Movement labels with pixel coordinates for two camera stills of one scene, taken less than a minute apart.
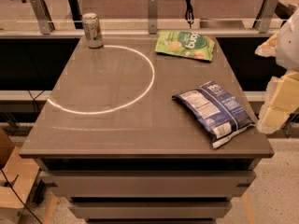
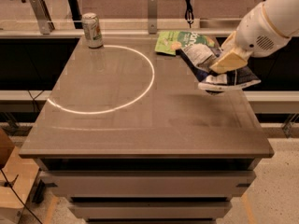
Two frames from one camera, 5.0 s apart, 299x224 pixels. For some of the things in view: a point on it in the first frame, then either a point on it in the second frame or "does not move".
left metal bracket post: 42,13 does not move
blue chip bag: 220,116 → 199,58
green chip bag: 189,44 does not move
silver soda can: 93,30 does not move
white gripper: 290,46 → 256,37
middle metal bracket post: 152,13 does not move
